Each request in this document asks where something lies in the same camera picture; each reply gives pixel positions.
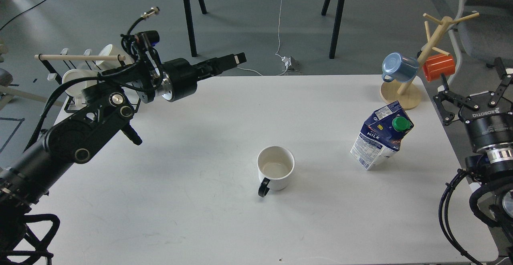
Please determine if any blue white milk carton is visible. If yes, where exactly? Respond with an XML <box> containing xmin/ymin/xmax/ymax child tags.
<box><xmin>350</xmin><ymin>101</ymin><xmax>414</xmax><ymax>171</ymax></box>

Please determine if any black table leg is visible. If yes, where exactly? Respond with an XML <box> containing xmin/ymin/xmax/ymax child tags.
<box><xmin>321</xmin><ymin>0</ymin><xmax>345</xmax><ymax>60</ymax></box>
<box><xmin>180</xmin><ymin>0</ymin><xmax>208</xmax><ymax>57</ymax></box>

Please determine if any white floor cable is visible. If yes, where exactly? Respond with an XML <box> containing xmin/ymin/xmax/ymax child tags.
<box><xmin>234</xmin><ymin>0</ymin><xmax>299</xmax><ymax>77</ymax></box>

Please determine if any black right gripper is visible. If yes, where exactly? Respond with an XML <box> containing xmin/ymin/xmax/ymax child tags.
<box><xmin>432</xmin><ymin>57</ymin><xmax>513</xmax><ymax>154</ymax></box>

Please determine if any white power plug adapter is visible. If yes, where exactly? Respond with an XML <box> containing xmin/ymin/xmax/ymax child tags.
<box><xmin>281</xmin><ymin>56</ymin><xmax>300</xmax><ymax>73</ymax></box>

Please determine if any white mug black handle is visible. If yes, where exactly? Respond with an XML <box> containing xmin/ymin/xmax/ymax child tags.
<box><xmin>257</xmin><ymin>146</ymin><xmax>295</xmax><ymax>198</ymax></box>

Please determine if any black table leg right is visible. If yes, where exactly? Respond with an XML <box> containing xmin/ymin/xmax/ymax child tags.
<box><xmin>321</xmin><ymin>0</ymin><xmax>345</xmax><ymax>60</ymax></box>

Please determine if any wooden mug tree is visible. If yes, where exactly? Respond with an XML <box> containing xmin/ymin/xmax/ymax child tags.
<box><xmin>380</xmin><ymin>12</ymin><xmax>480</xmax><ymax>111</ymax></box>

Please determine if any blue mug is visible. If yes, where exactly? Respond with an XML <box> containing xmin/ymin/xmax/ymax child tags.
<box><xmin>382</xmin><ymin>53</ymin><xmax>419</xmax><ymax>83</ymax></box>

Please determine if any orange mug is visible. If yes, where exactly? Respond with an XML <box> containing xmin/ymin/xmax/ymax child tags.
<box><xmin>422</xmin><ymin>54</ymin><xmax>456</xmax><ymax>82</ymax></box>

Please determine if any black wire dish rack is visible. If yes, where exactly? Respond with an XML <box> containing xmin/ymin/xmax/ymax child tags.
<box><xmin>34</xmin><ymin>48</ymin><xmax>125</xmax><ymax>113</ymax></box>

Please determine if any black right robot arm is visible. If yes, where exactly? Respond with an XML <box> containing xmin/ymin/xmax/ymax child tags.
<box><xmin>433</xmin><ymin>57</ymin><xmax>513</xmax><ymax>265</ymax></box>

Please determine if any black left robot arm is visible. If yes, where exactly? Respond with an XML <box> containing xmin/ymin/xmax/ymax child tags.
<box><xmin>0</xmin><ymin>8</ymin><xmax>246</xmax><ymax>265</ymax></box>

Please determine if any grey office chair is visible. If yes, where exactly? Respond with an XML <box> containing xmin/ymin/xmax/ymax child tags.
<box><xmin>454</xmin><ymin>0</ymin><xmax>513</xmax><ymax>73</ymax></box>

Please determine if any black table leg left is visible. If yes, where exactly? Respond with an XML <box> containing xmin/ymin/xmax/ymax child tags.
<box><xmin>180</xmin><ymin>0</ymin><xmax>208</xmax><ymax>57</ymax></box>

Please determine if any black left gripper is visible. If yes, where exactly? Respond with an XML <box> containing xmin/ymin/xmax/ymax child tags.
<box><xmin>157</xmin><ymin>53</ymin><xmax>247</xmax><ymax>102</ymax></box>

